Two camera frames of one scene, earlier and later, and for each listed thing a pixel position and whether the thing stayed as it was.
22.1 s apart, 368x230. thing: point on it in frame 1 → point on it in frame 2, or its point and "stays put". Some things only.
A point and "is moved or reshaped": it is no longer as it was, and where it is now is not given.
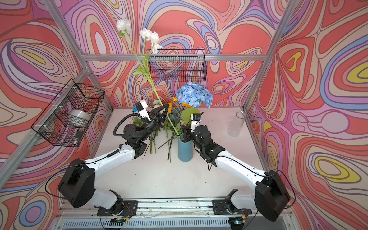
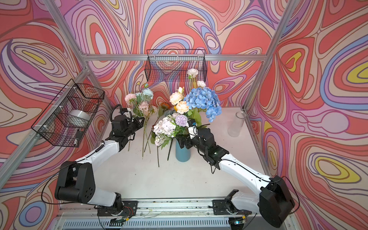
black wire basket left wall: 66,119 stays put
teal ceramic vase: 185,149 stays put
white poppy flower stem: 149,40 → 192,73
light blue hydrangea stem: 194,94 is moved or reshaped
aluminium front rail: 150,208 stays put
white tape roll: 78,117 stays put
